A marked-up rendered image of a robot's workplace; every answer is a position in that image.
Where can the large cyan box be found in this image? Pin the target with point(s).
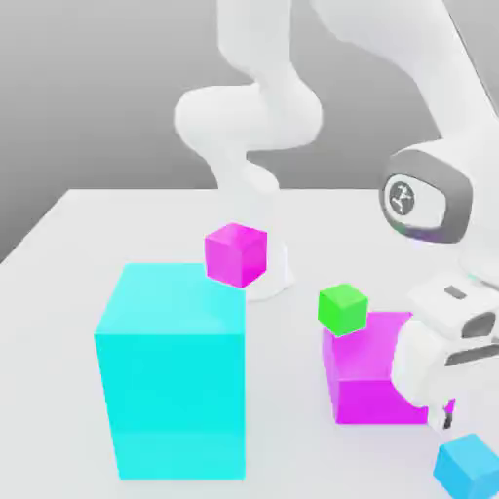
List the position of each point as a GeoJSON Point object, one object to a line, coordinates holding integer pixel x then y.
{"type": "Point", "coordinates": [171, 382]}

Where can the small blue cube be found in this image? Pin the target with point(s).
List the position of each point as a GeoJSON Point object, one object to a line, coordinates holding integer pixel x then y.
{"type": "Point", "coordinates": [468, 468]}

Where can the small green cube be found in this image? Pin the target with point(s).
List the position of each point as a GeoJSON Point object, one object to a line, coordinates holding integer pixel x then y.
{"type": "Point", "coordinates": [341, 310]}

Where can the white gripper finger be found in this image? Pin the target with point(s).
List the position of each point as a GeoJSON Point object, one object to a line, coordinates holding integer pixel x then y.
{"type": "Point", "coordinates": [437, 419]}

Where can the large magenta box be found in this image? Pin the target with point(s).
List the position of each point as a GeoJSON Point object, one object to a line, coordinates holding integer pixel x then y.
{"type": "Point", "coordinates": [362, 397]}

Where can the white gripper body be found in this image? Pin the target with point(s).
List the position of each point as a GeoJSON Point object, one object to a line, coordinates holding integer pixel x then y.
{"type": "Point", "coordinates": [419, 362]}

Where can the small magenta cube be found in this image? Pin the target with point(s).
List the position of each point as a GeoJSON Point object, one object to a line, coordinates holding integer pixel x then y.
{"type": "Point", "coordinates": [234, 253]}

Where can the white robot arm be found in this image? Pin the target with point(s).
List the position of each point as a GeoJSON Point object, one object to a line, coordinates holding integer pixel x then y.
{"type": "Point", "coordinates": [249, 117]}

